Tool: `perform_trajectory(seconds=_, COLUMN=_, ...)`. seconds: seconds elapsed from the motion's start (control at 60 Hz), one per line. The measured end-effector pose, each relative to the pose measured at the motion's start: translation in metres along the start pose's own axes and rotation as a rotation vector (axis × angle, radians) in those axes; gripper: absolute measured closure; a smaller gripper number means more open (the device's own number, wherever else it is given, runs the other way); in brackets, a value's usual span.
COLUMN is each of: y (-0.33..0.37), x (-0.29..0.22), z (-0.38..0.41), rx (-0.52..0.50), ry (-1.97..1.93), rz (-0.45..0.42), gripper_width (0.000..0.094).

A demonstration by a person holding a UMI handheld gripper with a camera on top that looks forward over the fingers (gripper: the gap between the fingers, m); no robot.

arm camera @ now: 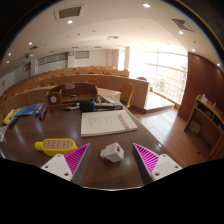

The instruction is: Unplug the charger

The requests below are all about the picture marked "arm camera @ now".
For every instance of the ceiling projector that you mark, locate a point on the ceiling projector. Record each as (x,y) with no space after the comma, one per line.
(29,55)

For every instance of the wooden desk organizer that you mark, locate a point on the wooden desk organizer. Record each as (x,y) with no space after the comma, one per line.
(71,93)

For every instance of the blue booklet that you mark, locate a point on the blue booklet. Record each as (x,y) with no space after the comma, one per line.
(29,109)

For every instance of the ceiling air vent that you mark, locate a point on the ceiling air vent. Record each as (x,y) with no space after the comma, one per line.
(69,12)
(182,25)

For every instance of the wooden chair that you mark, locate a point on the wooden chair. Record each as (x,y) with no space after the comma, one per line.
(127,91)

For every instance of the handheld microphone with blue foam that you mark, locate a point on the handheld microphone with blue foam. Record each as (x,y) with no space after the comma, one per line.
(87,106)

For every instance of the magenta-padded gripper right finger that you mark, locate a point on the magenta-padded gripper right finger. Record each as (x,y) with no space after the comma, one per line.
(148,160)

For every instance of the blue marker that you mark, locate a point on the blue marker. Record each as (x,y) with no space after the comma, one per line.
(38,110)

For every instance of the white charger with red button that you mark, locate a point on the white charger with red button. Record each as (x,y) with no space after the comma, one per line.
(113,153)

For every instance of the white book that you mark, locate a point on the white book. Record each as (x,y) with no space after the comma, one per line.
(106,123)

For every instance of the yellow power strip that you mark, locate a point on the yellow power strip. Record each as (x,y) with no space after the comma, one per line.
(55,146)

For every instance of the wooden shelf unit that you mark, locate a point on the wooden shelf unit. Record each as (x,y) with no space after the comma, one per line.
(205,121)

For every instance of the black pen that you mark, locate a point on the black pen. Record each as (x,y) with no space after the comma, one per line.
(72,108)

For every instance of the black remote control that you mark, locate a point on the black remote control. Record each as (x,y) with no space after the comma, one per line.
(13,122)

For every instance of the ceiling spot lights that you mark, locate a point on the ceiling spot lights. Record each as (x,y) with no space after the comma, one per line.
(146,5)

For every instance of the rows of wooden auditorium seats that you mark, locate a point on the rows of wooden auditorium seats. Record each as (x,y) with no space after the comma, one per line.
(50,77)

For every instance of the large window wall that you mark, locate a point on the large window wall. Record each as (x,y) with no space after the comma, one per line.
(163,75)

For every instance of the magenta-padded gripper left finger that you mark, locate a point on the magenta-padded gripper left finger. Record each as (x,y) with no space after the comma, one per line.
(77,160)

